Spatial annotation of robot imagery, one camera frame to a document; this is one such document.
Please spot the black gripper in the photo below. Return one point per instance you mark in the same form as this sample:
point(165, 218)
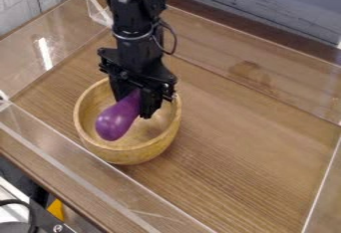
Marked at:
point(135, 68)

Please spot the purple toy eggplant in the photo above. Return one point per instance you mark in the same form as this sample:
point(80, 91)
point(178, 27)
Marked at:
point(115, 119)

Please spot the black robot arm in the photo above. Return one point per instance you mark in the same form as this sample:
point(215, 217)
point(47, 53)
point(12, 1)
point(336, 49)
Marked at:
point(138, 20)

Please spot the brown wooden bowl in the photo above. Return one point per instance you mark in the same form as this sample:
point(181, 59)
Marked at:
point(149, 137)

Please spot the yellow black device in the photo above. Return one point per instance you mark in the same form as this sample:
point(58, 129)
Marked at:
point(48, 219)

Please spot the clear acrylic corner bracket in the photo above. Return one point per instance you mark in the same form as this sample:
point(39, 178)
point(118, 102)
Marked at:
point(99, 13)

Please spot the clear acrylic tray wall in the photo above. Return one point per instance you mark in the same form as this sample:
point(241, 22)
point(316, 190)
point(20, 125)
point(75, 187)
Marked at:
point(253, 166)

